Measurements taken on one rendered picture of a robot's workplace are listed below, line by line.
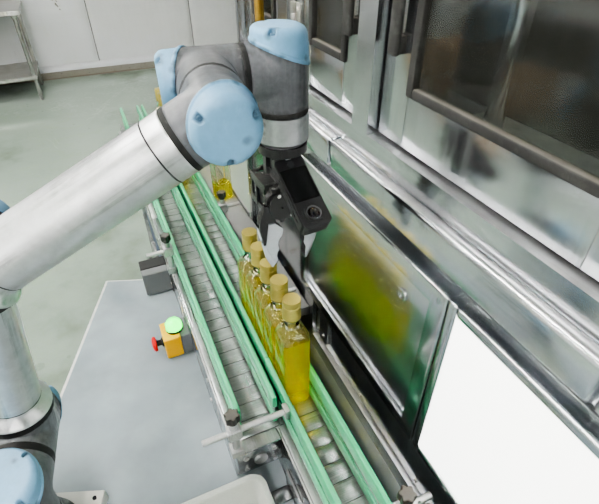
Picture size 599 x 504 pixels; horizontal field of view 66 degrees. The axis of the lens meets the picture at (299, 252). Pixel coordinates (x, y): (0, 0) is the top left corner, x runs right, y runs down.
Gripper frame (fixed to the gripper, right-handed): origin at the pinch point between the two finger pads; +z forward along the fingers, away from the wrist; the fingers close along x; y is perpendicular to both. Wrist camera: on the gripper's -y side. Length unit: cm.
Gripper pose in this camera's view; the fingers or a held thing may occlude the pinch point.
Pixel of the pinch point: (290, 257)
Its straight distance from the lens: 76.6
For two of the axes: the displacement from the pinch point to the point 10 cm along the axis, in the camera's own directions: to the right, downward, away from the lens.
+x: -9.0, 2.6, -3.4
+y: -4.3, -5.5, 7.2
